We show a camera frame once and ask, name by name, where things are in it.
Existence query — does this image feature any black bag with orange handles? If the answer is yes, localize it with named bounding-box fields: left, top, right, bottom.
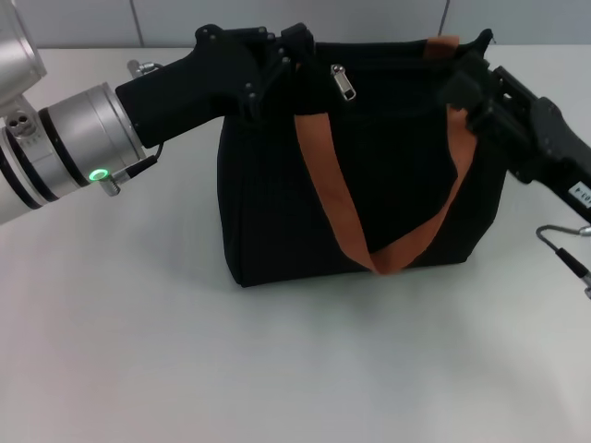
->
left=216, top=28, right=504, bottom=290

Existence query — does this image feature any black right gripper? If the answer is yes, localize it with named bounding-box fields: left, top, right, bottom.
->
left=438, top=49, right=591, bottom=218

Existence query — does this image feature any left gripper cable with connector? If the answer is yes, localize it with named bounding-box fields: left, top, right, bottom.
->
left=127, top=59, right=161, bottom=78
left=108, top=141, right=163, bottom=198

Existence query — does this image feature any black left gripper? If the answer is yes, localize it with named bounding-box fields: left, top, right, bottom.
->
left=114, top=23, right=318, bottom=149

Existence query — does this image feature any right gripper cable with connector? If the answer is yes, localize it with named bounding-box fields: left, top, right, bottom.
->
left=535, top=223, right=591, bottom=299

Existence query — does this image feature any gripper cable with connector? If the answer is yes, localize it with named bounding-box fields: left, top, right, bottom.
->
left=535, top=223, right=591, bottom=299
left=127, top=59, right=161, bottom=78
left=108, top=141, right=163, bottom=198

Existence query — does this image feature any silver zipper pull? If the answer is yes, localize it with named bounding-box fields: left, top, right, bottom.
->
left=329, top=63, right=358, bottom=102

